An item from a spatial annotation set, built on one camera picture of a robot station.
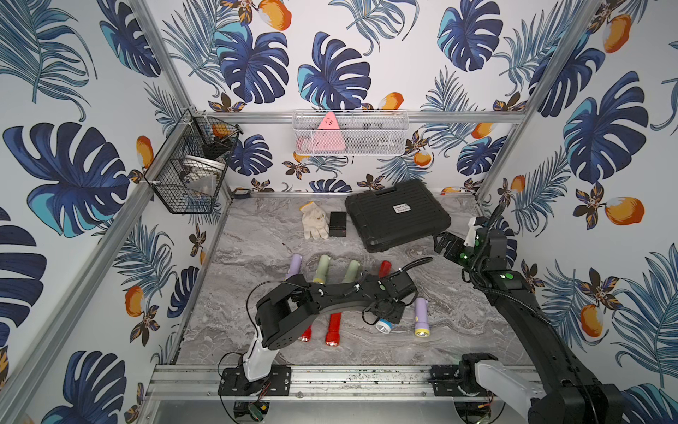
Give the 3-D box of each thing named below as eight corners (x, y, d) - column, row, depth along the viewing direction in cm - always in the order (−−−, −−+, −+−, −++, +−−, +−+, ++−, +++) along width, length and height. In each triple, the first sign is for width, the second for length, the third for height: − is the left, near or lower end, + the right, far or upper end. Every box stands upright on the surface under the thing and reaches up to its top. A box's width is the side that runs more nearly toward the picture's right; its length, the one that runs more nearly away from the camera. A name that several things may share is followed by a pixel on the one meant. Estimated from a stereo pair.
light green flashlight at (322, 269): (313, 282, 96) (313, 278, 94) (320, 258, 103) (320, 253, 100) (324, 284, 96) (324, 280, 93) (331, 259, 102) (330, 255, 100)
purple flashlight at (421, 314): (414, 336, 85) (416, 333, 82) (414, 299, 92) (416, 296, 90) (427, 338, 84) (429, 336, 82) (426, 301, 92) (428, 298, 89)
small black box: (328, 236, 109) (328, 231, 106) (329, 216, 115) (329, 211, 113) (346, 236, 109) (346, 231, 106) (346, 216, 115) (346, 211, 113)
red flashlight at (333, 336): (325, 345, 83) (324, 342, 81) (330, 315, 89) (330, 311, 87) (338, 347, 83) (338, 344, 80) (342, 316, 89) (342, 313, 86)
